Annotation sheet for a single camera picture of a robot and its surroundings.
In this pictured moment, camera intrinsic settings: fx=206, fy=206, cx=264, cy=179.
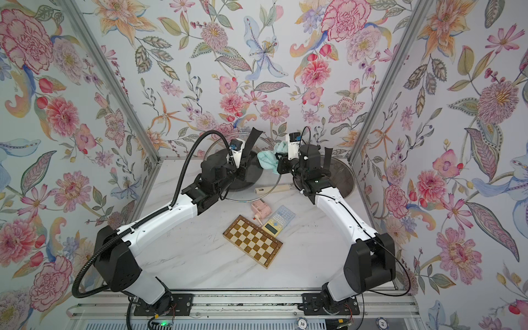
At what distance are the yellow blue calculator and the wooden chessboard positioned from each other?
0.7 inches

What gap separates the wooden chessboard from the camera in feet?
2.78

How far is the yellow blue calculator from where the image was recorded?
0.93 meters

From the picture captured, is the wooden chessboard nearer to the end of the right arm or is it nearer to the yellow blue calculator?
the yellow blue calculator
